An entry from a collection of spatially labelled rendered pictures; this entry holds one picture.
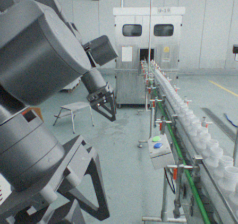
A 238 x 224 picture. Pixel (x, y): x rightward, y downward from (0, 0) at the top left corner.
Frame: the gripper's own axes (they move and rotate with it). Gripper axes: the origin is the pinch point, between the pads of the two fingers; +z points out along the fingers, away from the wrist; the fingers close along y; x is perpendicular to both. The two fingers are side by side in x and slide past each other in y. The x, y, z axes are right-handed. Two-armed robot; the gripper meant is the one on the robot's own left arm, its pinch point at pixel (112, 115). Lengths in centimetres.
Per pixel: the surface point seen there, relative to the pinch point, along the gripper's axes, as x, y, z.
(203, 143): -21.5, 11.7, 27.7
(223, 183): -18.8, -11.2, 27.7
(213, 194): -15.5, -5.4, 34.4
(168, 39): -100, 425, 18
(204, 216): -10.3, -8.2, 37.9
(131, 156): 45, 213, 116
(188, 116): -23.7, 35.5, 25.7
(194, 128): -22.4, 23.8, 26.6
